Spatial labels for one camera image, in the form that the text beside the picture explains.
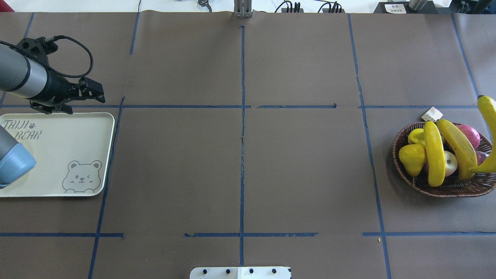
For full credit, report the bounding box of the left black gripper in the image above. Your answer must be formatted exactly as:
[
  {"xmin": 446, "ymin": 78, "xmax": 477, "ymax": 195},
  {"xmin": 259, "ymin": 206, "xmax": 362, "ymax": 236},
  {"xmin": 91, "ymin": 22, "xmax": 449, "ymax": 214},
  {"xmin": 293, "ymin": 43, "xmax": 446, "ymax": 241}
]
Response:
[{"xmin": 29, "ymin": 76, "xmax": 106, "ymax": 115}]

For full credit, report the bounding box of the yellow banana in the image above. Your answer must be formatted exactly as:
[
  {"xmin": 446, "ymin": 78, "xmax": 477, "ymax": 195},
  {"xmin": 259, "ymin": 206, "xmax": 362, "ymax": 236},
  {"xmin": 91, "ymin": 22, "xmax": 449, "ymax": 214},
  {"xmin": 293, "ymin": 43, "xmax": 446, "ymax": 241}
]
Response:
[
  {"xmin": 424, "ymin": 121, "xmax": 445, "ymax": 187},
  {"xmin": 436, "ymin": 119, "xmax": 478, "ymax": 181},
  {"xmin": 469, "ymin": 95, "xmax": 496, "ymax": 174}
]

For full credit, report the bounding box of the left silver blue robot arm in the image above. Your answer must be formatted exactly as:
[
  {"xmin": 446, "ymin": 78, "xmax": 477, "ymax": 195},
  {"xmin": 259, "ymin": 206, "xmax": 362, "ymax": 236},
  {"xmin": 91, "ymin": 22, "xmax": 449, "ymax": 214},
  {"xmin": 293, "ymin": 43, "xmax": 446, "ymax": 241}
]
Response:
[{"xmin": 0, "ymin": 35, "xmax": 106, "ymax": 188}]

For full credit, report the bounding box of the paper basket tag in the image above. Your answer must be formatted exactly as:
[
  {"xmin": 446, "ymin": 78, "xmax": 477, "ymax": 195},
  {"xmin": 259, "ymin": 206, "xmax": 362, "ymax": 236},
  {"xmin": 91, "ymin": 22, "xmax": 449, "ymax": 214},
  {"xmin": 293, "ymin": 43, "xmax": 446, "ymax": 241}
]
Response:
[{"xmin": 420, "ymin": 106, "xmax": 444, "ymax": 122}]

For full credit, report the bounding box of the brown wicker basket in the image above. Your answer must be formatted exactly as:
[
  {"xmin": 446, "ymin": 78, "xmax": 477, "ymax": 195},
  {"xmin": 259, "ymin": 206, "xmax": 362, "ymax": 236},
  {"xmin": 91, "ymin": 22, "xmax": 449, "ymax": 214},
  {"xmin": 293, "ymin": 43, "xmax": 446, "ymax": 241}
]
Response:
[{"xmin": 387, "ymin": 122, "xmax": 496, "ymax": 198}]

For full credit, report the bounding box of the white bear tray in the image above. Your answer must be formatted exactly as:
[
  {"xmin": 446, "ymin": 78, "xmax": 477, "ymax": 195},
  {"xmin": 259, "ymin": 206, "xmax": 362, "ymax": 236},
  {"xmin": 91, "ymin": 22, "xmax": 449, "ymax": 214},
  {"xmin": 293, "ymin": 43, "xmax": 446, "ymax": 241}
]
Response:
[{"xmin": 1, "ymin": 112, "xmax": 115, "ymax": 197}]

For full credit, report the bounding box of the yellow pear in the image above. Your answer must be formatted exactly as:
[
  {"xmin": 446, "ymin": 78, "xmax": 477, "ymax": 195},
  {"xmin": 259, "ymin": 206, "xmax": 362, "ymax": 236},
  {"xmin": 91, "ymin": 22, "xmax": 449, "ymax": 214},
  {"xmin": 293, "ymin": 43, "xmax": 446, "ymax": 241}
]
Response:
[{"xmin": 398, "ymin": 144, "xmax": 427, "ymax": 177}]

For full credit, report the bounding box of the steel cup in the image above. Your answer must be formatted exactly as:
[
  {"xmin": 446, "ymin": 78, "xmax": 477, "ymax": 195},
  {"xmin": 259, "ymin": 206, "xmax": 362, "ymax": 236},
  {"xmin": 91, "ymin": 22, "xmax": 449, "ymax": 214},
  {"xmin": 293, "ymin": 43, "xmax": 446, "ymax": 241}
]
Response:
[{"xmin": 408, "ymin": 0, "xmax": 428, "ymax": 12}]

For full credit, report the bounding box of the pale green apple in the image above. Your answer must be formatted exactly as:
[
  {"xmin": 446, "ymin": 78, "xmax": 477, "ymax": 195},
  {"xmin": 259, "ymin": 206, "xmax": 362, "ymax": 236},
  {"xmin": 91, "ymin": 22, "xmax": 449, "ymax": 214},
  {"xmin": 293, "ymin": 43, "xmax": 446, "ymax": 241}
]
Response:
[{"xmin": 423, "ymin": 150, "xmax": 458, "ymax": 179}]

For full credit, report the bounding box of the red apple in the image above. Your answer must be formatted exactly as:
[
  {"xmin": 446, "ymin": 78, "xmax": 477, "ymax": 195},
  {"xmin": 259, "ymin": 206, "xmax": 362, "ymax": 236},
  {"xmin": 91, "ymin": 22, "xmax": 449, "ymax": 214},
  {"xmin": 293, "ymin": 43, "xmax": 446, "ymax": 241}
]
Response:
[{"xmin": 456, "ymin": 124, "xmax": 481, "ymax": 150}]

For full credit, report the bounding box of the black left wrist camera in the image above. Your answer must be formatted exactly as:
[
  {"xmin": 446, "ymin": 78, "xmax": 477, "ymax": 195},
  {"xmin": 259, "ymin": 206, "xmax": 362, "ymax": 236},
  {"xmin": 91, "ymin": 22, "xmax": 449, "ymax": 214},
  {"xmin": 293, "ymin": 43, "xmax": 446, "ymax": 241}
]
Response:
[{"xmin": 16, "ymin": 37, "xmax": 58, "ymax": 65}]

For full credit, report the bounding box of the aluminium frame post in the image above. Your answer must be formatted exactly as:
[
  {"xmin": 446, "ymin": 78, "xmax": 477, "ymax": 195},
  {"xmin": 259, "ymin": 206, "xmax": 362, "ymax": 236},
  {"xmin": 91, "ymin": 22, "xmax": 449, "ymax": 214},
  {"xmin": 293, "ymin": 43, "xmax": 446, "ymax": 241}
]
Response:
[{"xmin": 233, "ymin": 0, "xmax": 253, "ymax": 18}]

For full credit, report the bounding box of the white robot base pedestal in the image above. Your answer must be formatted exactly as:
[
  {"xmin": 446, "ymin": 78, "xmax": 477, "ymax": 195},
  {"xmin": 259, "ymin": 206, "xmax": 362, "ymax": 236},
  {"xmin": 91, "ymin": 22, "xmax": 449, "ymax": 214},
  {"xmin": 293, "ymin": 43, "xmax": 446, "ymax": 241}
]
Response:
[{"xmin": 189, "ymin": 266, "xmax": 292, "ymax": 279}]

